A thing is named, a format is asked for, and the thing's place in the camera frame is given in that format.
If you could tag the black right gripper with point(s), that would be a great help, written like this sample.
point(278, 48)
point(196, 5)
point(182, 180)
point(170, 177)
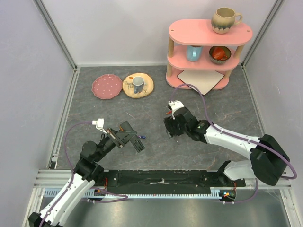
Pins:
point(171, 125)

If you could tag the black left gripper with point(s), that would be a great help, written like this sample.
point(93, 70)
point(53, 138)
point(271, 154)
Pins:
point(120, 138)

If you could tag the black remote control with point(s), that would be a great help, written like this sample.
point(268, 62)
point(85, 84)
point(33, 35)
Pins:
point(137, 144)

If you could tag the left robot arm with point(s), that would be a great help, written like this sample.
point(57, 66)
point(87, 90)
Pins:
point(85, 174)

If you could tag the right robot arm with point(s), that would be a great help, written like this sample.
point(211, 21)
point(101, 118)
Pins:
point(264, 157)

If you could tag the yellow floral plate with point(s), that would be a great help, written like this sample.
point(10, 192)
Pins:
point(128, 86)

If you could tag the pink dotted plate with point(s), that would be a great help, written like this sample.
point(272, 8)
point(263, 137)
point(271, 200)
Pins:
point(107, 86)

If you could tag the white square plate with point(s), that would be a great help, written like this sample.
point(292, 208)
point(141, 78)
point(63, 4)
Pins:
point(203, 80)

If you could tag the grey blue mug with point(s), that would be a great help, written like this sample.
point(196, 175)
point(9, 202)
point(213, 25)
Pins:
point(138, 84)

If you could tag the pink three-tier shelf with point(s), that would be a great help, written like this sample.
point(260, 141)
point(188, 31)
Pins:
point(198, 32)

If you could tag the light blue mug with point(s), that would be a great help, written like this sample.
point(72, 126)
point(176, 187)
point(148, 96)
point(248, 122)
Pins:
point(193, 53)

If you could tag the red cup in bowl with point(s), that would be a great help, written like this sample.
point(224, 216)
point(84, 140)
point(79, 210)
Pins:
point(219, 54)

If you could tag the dark patterned bowl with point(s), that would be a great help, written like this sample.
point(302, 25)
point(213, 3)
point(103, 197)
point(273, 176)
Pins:
point(220, 62)

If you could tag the beige ceramic mug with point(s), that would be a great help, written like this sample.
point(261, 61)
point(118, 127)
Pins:
point(224, 19)

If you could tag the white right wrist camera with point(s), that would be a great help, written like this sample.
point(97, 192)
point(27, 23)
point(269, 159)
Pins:
point(175, 105)

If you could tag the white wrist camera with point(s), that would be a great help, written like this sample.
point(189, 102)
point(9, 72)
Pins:
point(175, 105)
point(99, 123)

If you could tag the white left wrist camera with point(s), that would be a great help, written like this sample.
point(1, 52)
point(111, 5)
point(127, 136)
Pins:
point(99, 123)

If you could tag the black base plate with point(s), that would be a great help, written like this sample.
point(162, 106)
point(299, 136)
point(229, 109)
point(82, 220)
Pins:
point(164, 181)

